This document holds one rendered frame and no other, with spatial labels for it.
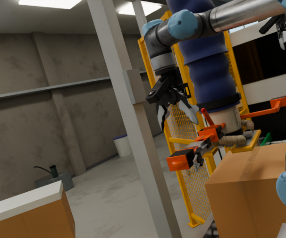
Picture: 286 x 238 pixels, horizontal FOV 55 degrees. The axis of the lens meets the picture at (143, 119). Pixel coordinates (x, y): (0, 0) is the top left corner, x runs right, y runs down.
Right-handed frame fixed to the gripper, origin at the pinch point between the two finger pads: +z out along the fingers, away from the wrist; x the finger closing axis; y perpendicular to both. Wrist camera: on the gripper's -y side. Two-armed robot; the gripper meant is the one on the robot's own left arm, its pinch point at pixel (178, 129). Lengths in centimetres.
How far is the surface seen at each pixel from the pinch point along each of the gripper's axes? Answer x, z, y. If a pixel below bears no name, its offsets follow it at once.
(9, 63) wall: 617, -188, 209
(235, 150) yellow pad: 8, 23, 47
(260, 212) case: 9, 58, 55
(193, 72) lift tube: 23, -19, 52
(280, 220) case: 1, 63, 57
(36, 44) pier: 613, -228, 289
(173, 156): 4.9, 9.1, -0.3
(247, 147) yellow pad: 3, 23, 49
